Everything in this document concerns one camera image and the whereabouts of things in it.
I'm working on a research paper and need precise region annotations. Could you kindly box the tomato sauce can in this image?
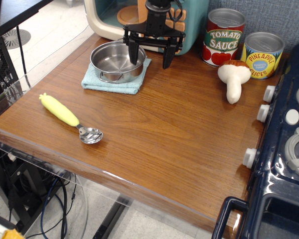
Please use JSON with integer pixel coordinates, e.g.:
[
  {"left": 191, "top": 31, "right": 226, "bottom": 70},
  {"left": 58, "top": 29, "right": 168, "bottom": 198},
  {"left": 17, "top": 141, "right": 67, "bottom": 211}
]
[{"left": 201, "top": 8, "right": 246, "bottom": 66}]

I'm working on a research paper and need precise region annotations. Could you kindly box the blue floor cable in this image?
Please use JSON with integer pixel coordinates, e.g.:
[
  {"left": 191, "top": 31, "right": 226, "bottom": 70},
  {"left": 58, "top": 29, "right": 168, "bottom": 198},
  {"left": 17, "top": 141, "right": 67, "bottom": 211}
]
[{"left": 40, "top": 178, "right": 68, "bottom": 239}]

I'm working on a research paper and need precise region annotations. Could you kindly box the small stainless steel pan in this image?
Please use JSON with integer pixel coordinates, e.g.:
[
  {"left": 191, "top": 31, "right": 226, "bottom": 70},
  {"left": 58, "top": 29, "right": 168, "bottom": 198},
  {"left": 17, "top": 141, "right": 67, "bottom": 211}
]
[{"left": 90, "top": 41, "right": 147, "bottom": 83}]

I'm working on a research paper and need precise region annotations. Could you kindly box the dark blue toy stove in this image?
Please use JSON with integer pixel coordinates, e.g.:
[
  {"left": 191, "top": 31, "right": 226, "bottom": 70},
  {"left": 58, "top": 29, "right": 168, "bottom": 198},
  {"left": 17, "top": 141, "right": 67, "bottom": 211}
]
[{"left": 212, "top": 44, "right": 299, "bottom": 239}]

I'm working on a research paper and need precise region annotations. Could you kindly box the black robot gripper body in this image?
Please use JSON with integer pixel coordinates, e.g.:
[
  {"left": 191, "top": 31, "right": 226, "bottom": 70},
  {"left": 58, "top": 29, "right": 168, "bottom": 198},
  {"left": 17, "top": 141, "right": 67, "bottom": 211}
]
[{"left": 123, "top": 4, "right": 185, "bottom": 50}]

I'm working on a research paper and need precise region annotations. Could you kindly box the yellow handled metal spoon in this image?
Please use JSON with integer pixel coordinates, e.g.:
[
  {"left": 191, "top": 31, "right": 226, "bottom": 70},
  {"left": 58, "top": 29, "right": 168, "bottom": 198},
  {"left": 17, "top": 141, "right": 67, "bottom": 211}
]
[{"left": 39, "top": 93, "right": 103, "bottom": 144}]

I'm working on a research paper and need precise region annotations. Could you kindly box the black side desk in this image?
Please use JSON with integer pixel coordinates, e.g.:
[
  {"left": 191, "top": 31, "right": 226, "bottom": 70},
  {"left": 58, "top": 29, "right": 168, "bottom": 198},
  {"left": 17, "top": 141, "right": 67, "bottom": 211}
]
[{"left": 0, "top": 0, "right": 53, "bottom": 43}]

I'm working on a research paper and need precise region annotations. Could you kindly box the plush white mushroom toy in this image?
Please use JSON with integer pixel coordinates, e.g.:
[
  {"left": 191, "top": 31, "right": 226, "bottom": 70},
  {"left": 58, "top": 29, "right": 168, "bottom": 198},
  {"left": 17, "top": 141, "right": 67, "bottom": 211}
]
[{"left": 217, "top": 60, "right": 251, "bottom": 104}]

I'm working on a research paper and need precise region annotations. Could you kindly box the light blue folded cloth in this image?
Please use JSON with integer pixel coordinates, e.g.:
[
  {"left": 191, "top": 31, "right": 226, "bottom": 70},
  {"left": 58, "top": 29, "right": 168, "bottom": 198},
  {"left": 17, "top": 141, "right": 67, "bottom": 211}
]
[{"left": 81, "top": 58, "right": 151, "bottom": 95}]

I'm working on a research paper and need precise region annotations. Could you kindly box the toy microwave oven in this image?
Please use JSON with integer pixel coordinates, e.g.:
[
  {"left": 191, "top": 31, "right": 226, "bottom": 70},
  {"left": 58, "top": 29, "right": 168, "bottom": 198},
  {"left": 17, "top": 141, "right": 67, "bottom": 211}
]
[{"left": 84, "top": 0, "right": 209, "bottom": 55}]

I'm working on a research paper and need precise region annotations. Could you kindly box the pineapple slices can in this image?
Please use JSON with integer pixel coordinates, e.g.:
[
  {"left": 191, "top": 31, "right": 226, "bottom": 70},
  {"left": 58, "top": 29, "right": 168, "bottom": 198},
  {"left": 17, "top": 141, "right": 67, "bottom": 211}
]
[{"left": 240, "top": 32, "right": 285, "bottom": 79}]

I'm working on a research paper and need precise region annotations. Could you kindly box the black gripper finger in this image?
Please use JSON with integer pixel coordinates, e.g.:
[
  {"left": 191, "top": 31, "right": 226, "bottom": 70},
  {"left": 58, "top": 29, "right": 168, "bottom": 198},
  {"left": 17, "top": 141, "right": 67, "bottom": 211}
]
[
  {"left": 162, "top": 42, "right": 177, "bottom": 69},
  {"left": 128, "top": 39, "right": 139, "bottom": 65}
]

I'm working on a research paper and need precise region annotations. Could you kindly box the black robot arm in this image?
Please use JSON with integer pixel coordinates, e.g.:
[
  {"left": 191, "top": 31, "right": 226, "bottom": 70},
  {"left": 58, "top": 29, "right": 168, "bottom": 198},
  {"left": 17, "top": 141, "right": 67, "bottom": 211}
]
[{"left": 123, "top": 0, "right": 185, "bottom": 69}]

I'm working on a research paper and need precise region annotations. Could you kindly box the black computer tower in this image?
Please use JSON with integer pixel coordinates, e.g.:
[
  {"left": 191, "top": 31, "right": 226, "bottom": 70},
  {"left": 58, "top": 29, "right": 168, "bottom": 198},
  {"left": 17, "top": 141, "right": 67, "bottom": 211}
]
[{"left": 0, "top": 37, "right": 22, "bottom": 103}]

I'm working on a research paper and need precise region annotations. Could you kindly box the black table leg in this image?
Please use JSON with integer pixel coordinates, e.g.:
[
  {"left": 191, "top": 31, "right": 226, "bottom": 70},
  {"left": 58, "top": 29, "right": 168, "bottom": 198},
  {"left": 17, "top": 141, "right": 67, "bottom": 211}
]
[{"left": 92, "top": 200, "right": 130, "bottom": 239}]

